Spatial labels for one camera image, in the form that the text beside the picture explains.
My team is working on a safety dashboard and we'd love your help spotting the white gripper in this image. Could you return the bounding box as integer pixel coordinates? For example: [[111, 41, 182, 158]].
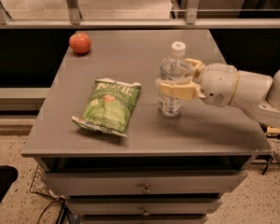
[[155, 58, 238, 107]]

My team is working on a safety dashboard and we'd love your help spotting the clear plastic water bottle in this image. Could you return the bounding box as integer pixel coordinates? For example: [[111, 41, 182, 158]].
[[159, 41, 189, 117]]

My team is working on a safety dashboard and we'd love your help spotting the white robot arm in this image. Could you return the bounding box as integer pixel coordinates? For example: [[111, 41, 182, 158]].
[[155, 59, 280, 128]]

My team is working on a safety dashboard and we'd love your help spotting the red apple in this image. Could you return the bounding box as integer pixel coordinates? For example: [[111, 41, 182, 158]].
[[69, 32, 91, 55]]

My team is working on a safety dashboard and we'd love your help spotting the green chip bag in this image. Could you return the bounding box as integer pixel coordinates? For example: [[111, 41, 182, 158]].
[[72, 78, 141, 137]]

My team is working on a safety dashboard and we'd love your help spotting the yellow wooden stand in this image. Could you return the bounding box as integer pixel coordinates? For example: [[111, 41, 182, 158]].
[[267, 126, 280, 134]]

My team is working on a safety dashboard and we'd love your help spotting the top grey drawer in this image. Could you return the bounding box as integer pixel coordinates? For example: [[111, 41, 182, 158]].
[[42, 171, 247, 196]]

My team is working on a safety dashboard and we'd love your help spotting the grey drawer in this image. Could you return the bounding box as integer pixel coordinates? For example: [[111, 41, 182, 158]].
[[42, 171, 247, 196], [66, 198, 222, 216]]

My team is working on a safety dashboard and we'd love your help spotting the middle grey drawer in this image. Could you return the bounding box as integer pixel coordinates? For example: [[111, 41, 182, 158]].
[[66, 198, 222, 216]]

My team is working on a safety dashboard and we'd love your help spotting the metal railing frame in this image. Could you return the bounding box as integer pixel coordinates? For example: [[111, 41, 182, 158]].
[[0, 0, 280, 29]]

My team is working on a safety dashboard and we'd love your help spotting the black cable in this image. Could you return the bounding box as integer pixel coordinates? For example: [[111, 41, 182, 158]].
[[36, 198, 73, 224]]

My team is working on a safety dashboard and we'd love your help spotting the wire basket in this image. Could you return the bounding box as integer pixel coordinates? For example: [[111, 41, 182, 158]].
[[29, 166, 57, 199]]

